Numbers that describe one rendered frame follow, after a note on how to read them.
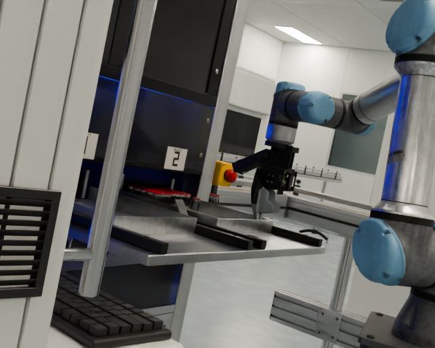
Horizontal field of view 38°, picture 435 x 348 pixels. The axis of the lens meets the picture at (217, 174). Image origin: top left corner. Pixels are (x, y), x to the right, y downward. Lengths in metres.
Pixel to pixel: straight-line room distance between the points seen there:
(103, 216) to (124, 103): 0.13
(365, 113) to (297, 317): 1.21
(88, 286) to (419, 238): 0.64
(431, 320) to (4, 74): 0.92
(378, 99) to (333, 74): 9.05
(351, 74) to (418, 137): 9.23
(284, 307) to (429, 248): 1.43
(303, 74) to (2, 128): 10.21
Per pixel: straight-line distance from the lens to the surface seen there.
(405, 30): 1.24
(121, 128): 0.75
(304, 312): 2.55
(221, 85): 1.84
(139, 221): 1.26
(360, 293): 3.09
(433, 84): 1.23
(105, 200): 0.76
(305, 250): 1.58
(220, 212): 1.78
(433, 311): 1.30
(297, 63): 10.89
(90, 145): 1.49
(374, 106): 1.52
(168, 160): 1.70
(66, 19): 0.68
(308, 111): 1.49
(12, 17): 0.65
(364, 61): 10.39
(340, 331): 2.51
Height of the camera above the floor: 1.09
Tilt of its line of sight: 3 degrees down
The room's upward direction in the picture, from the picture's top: 12 degrees clockwise
